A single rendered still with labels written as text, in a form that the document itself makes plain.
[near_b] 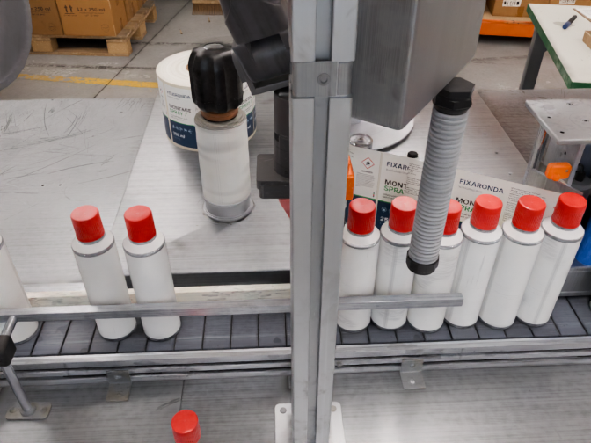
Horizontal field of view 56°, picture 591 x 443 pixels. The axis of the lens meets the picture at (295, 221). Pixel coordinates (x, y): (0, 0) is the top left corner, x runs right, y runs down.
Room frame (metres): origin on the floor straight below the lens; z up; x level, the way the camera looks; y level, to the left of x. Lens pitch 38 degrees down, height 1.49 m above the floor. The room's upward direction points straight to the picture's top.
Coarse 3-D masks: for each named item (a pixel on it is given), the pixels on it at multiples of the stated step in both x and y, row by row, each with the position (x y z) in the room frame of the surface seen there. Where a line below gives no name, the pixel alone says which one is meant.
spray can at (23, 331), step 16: (0, 240) 0.53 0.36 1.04; (0, 256) 0.51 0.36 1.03; (0, 272) 0.51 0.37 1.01; (16, 272) 0.53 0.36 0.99; (0, 288) 0.50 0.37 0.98; (16, 288) 0.52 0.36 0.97; (0, 304) 0.50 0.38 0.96; (16, 304) 0.51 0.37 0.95; (16, 336) 0.50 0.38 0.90; (32, 336) 0.51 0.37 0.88
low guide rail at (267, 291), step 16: (176, 288) 0.57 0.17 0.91; (192, 288) 0.57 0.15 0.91; (208, 288) 0.57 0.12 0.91; (224, 288) 0.57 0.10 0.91; (240, 288) 0.57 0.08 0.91; (256, 288) 0.57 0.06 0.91; (272, 288) 0.57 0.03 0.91; (288, 288) 0.57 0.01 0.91; (32, 304) 0.55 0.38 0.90; (48, 304) 0.55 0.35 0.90; (64, 304) 0.56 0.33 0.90; (80, 304) 0.56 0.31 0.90
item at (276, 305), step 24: (0, 312) 0.48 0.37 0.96; (24, 312) 0.48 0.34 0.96; (48, 312) 0.48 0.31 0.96; (72, 312) 0.48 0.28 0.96; (96, 312) 0.48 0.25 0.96; (120, 312) 0.48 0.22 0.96; (144, 312) 0.49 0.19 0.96; (168, 312) 0.49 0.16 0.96; (192, 312) 0.49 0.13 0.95; (216, 312) 0.49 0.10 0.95; (240, 312) 0.49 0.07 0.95; (264, 312) 0.49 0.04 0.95
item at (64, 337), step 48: (48, 336) 0.51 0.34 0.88; (96, 336) 0.51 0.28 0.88; (144, 336) 0.51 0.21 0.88; (192, 336) 0.51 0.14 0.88; (240, 336) 0.51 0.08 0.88; (288, 336) 0.51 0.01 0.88; (336, 336) 0.51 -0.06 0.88; (384, 336) 0.51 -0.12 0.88; (432, 336) 0.51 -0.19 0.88; (480, 336) 0.51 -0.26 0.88; (528, 336) 0.51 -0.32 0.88; (576, 336) 0.52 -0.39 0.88
